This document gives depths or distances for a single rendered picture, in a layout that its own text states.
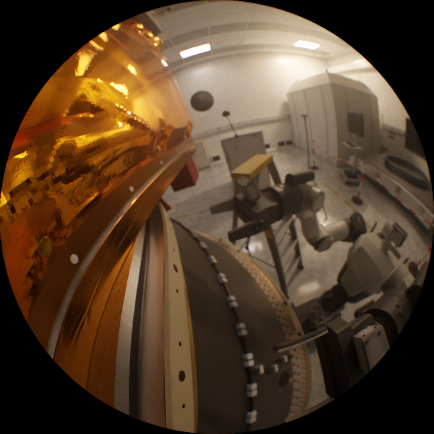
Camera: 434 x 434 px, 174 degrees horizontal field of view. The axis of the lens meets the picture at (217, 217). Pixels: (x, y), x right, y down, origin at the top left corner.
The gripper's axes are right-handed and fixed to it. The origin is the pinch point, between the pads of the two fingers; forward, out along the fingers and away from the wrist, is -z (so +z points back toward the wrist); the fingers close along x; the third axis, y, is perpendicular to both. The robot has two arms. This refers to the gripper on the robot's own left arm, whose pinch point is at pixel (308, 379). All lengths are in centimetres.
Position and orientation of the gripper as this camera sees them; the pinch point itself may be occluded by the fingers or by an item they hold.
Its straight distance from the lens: 20.0
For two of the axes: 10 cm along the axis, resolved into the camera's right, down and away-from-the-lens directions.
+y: -1.2, -8.0, -5.9
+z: 9.9, -1.3, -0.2
